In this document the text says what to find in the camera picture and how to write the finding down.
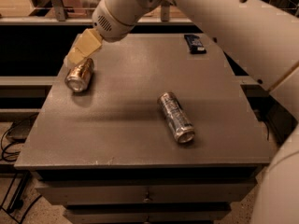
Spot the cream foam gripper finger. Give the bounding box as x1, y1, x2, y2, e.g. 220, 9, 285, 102
76, 28, 103, 56
64, 47, 84, 67

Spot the orange soda can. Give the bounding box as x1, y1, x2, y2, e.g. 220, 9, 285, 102
64, 58, 94, 92

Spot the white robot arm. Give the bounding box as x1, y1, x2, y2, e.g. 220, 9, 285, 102
67, 0, 299, 224

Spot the silver blue tall can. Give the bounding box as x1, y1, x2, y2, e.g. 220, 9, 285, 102
157, 92, 195, 144

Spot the grey metal railing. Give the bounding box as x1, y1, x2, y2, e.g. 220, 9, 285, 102
0, 0, 194, 26

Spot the grey power box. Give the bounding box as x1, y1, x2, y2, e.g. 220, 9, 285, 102
6, 119, 34, 143

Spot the dark blue snack bar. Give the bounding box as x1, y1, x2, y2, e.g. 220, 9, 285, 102
184, 35, 206, 54

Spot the grey drawer cabinet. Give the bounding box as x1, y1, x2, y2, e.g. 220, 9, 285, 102
16, 35, 273, 213

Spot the upper grey drawer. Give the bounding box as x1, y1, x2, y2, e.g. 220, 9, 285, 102
36, 179, 256, 206

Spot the grey drawer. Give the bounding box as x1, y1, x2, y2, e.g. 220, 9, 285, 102
36, 179, 256, 206
64, 209, 230, 224

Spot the lower grey drawer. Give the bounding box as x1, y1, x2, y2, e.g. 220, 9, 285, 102
64, 209, 230, 224

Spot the black cables left floor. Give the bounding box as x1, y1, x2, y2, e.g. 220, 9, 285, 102
0, 114, 43, 224

